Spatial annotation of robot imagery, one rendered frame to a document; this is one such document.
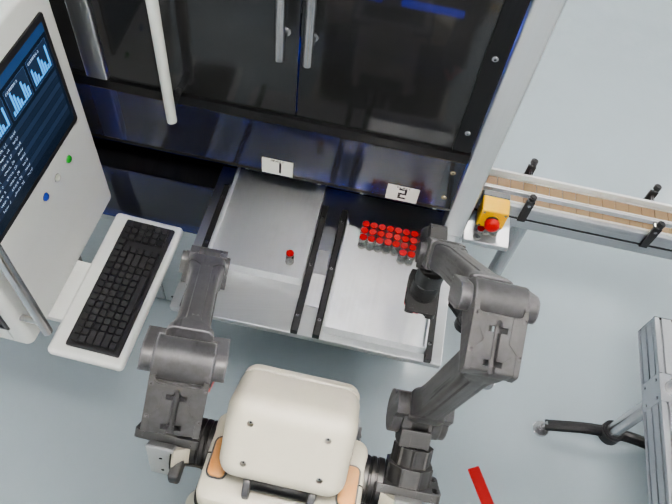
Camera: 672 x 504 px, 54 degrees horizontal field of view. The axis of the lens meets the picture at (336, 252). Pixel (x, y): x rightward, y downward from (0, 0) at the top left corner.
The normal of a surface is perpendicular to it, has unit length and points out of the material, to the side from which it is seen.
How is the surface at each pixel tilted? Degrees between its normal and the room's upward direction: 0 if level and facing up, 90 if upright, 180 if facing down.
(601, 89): 0
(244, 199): 0
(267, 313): 0
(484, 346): 28
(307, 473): 48
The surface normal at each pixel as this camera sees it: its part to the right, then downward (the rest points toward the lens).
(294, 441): -0.08, 0.24
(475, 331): 0.08, -0.08
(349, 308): 0.09, -0.54
